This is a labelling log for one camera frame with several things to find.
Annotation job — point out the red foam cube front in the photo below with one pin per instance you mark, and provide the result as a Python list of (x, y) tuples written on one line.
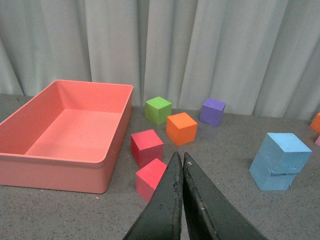
[(148, 178)]

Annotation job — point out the purple foam cube back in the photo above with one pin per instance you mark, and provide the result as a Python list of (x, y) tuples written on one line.
[(212, 111)]

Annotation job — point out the green foam cube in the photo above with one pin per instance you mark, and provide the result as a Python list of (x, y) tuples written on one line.
[(157, 109)]

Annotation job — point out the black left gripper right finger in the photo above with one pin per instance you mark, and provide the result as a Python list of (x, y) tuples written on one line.
[(209, 215)]

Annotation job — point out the red foam cube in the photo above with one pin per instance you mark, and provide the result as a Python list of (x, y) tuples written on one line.
[(145, 147), (148, 178)]

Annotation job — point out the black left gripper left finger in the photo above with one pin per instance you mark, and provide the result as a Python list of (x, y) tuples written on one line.
[(161, 219)]

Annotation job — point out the salmon plastic bin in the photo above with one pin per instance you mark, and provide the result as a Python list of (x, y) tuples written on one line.
[(67, 137)]

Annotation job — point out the pink foam cube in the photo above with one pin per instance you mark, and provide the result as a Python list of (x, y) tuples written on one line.
[(317, 142)]

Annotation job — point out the grey curtain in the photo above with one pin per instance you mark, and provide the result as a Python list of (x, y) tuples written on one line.
[(261, 57)]

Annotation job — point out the light blue notched foam cube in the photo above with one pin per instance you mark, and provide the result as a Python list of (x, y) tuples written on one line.
[(267, 180)]

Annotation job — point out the orange foam cube left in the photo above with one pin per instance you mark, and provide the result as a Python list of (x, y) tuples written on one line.
[(181, 128)]

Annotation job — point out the red foam cube back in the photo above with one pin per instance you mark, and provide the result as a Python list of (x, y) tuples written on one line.
[(145, 147)]

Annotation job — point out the orange foam cube near bin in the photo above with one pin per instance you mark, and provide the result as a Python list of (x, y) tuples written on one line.
[(315, 124)]

